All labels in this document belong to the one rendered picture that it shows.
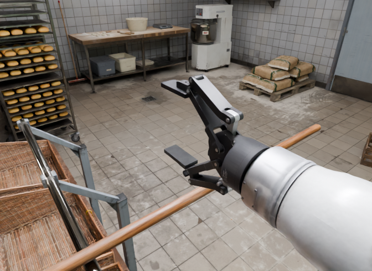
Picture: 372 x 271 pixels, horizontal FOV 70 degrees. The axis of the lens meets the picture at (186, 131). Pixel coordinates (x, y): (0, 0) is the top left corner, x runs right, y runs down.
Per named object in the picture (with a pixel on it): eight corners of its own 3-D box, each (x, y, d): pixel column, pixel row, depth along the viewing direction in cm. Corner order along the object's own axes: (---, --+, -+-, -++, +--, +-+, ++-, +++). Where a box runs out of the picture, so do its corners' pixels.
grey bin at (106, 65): (98, 76, 482) (96, 63, 471) (89, 70, 517) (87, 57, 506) (117, 73, 501) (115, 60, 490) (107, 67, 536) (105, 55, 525)
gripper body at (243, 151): (244, 157, 31) (194, 127, 38) (237, 210, 35) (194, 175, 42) (283, 137, 35) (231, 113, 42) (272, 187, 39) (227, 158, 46)
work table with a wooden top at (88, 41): (92, 93, 472) (82, 40, 428) (77, 82, 527) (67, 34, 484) (190, 71, 587) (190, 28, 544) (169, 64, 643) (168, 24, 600)
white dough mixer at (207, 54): (200, 74, 570) (202, 6, 506) (184, 68, 611) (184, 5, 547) (231, 67, 619) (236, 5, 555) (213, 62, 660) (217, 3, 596)
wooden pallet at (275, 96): (274, 102, 436) (275, 94, 429) (238, 88, 492) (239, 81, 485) (314, 87, 500) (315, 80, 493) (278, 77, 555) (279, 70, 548)
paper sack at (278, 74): (290, 80, 449) (292, 70, 441) (274, 83, 433) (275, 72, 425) (263, 71, 497) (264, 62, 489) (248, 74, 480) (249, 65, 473)
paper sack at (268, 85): (271, 95, 432) (272, 85, 424) (254, 88, 458) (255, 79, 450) (295, 86, 461) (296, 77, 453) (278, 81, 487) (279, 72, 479)
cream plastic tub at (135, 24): (133, 32, 501) (132, 20, 491) (123, 29, 531) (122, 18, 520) (152, 30, 524) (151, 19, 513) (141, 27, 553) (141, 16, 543)
